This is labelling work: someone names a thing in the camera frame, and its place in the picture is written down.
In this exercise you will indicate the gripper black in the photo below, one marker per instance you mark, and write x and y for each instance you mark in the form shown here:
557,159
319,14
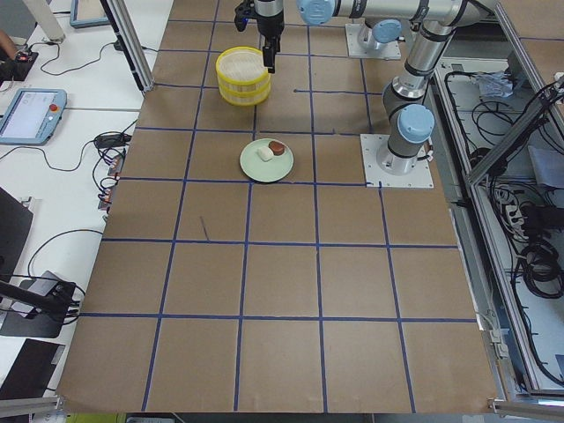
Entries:
270,25

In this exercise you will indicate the yellow steamer layer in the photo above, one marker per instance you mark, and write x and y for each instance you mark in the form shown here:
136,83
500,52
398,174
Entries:
245,98
241,69

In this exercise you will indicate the white steamed bun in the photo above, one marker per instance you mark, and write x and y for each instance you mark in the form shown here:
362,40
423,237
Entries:
265,153

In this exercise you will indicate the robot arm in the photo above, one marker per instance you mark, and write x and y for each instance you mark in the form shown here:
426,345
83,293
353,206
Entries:
411,123
312,12

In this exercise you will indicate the brown steamed bun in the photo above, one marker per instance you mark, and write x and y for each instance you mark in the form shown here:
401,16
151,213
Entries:
277,148

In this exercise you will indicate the light green plate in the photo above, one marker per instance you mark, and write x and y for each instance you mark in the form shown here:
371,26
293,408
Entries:
259,171

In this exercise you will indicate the black power adapter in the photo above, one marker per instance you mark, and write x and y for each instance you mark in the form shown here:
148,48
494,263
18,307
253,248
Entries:
111,140

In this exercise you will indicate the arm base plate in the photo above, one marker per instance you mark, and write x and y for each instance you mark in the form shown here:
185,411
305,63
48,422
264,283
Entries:
382,169
376,42

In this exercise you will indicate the aluminium frame post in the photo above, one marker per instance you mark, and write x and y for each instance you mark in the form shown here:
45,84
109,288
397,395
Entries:
120,20

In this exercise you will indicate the black camera stand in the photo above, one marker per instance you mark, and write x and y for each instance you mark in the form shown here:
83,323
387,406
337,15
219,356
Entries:
39,306

